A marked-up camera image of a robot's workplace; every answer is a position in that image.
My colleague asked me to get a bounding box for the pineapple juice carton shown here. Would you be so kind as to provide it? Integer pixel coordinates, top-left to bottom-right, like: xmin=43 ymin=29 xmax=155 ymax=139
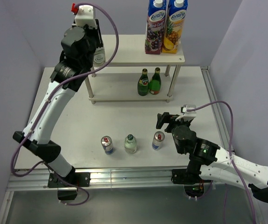
xmin=162 ymin=0 xmax=188 ymax=54

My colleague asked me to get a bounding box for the clear bottle green cap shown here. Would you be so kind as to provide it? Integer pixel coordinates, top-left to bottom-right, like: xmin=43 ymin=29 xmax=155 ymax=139
xmin=93 ymin=47 xmax=106 ymax=67
xmin=124 ymin=134 xmax=137 ymax=154

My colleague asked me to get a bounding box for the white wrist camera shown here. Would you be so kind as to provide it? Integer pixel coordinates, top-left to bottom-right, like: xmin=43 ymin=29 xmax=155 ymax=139
xmin=71 ymin=3 xmax=97 ymax=29
xmin=175 ymin=105 xmax=196 ymax=121

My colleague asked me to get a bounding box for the red grape juice carton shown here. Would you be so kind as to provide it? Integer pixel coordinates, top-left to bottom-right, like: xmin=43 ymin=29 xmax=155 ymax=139
xmin=144 ymin=0 xmax=166 ymax=55

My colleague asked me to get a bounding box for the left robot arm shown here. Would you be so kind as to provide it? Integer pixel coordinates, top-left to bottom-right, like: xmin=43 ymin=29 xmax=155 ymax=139
xmin=13 ymin=25 xmax=103 ymax=186

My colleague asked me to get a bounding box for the beige two-tier shelf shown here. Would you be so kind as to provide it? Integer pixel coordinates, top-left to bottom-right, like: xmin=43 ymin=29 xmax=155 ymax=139
xmin=76 ymin=35 xmax=185 ymax=104

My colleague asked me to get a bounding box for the silver blue can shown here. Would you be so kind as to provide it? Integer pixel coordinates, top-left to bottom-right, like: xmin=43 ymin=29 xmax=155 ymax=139
xmin=101 ymin=136 xmax=114 ymax=155
xmin=151 ymin=131 xmax=165 ymax=150

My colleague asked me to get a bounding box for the aluminium rail frame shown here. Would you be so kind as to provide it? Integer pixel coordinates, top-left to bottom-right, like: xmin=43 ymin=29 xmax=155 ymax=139
xmin=0 ymin=66 xmax=265 ymax=224

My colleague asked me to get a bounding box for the clear bottle green cap front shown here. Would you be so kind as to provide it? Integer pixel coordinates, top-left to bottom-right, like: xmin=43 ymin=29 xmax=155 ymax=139
xmin=124 ymin=134 xmax=137 ymax=154

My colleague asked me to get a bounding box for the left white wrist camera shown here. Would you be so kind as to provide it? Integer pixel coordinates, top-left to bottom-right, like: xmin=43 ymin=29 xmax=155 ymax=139
xmin=71 ymin=3 xmax=97 ymax=29

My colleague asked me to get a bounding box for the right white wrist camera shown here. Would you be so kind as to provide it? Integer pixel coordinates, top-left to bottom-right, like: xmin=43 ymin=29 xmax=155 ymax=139
xmin=175 ymin=105 xmax=196 ymax=121

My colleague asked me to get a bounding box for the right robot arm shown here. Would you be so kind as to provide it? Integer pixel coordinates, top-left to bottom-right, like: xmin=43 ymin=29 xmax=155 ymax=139
xmin=156 ymin=112 xmax=268 ymax=203

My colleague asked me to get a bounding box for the green Perrier labelled bottle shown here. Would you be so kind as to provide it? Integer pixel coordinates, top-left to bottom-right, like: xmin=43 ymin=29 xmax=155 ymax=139
xmin=137 ymin=69 xmax=149 ymax=96

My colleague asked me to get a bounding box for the dark green gold-cap bottle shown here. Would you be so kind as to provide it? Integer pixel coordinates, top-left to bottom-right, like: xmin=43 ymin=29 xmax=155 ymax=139
xmin=149 ymin=67 xmax=161 ymax=95

